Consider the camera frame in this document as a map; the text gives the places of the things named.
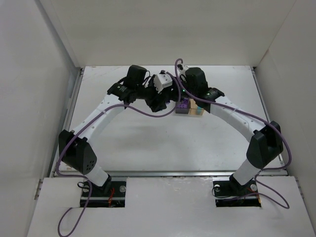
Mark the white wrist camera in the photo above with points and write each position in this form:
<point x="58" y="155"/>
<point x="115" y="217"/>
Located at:
<point x="182" y="71"/>
<point x="162" y="81"/>

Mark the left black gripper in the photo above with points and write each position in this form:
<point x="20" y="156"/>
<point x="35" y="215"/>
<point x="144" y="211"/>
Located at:
<point x="156" y="103"/>

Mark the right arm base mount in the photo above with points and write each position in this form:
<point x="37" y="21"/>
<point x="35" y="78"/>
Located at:
<point x="228" y="194"/>

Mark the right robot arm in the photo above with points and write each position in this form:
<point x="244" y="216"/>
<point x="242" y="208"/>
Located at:
<point x="265" y="143"/>

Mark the purple printed lego brick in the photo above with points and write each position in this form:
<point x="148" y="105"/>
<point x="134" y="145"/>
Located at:
<point x="185" y="104"/>

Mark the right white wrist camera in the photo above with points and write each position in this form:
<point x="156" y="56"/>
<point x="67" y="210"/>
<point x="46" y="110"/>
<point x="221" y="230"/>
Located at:
<point x="182" y="71"/>

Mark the aluminium rail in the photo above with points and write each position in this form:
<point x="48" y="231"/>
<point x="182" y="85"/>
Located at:
<point x="175" y="173"/>

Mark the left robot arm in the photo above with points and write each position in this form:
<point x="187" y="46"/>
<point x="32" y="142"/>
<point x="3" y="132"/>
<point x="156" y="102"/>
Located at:
<point x="76" y="146"/>

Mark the grey transparent container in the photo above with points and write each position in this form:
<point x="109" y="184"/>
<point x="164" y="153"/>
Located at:
<point x="181" y="111"/>

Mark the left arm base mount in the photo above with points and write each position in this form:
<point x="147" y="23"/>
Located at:
<point x="113" y="198"/>

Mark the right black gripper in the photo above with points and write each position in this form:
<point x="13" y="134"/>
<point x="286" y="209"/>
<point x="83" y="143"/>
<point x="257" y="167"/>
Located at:
<point x="184" y="96"/>

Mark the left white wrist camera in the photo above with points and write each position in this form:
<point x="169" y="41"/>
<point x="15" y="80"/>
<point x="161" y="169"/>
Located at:
<point x="162" y="81"/>

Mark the orange transparent container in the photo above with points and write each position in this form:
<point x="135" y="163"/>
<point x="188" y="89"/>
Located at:
<point x="195" y="110"/>

